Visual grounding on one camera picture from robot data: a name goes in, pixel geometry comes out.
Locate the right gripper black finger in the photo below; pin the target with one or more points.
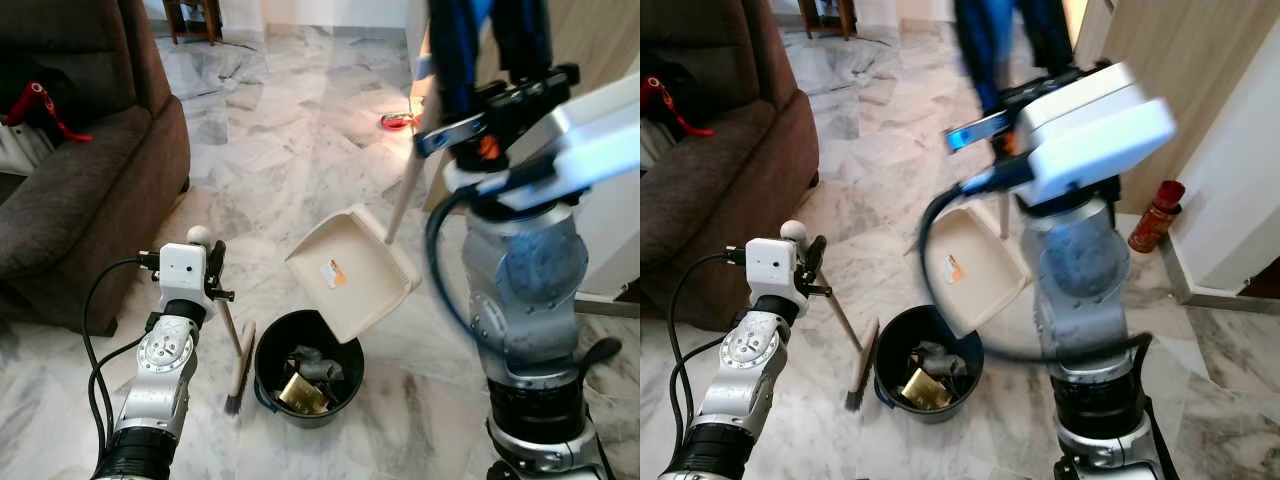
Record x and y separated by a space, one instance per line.
455 50
522 35
988 45
1048 30

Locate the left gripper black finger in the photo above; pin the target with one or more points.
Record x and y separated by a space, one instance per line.
817 254
218 258

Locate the gold box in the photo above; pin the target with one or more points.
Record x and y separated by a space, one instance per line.
925 390
303 395

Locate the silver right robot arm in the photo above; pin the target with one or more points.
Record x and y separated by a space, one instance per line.
530 290
1085 290

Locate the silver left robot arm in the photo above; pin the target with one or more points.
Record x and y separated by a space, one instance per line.
740 370
160 380

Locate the black plastic bucket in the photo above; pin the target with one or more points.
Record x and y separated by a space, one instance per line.
893 340
270 345

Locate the red offering bowl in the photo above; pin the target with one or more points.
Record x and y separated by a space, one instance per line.
397 122

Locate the crumpled grey paper trash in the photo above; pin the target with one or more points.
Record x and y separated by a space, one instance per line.
315 362
938 358

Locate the dark brown fabric sofa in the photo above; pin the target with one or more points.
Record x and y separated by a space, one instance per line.
730 160
90 170

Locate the brown wooden stool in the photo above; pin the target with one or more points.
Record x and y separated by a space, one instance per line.
828 12
195 15

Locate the red spray can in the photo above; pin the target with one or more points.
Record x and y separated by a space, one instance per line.
1155 215

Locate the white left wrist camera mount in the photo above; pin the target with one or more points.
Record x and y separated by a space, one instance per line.
772 270
182 275

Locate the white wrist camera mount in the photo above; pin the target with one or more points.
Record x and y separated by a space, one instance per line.
590 140
182 275
772 270
1100 130

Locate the light wooden wall panel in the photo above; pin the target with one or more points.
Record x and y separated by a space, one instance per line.
600 40
1180 80

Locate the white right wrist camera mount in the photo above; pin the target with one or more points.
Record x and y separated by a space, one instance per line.
1100 130
590 140

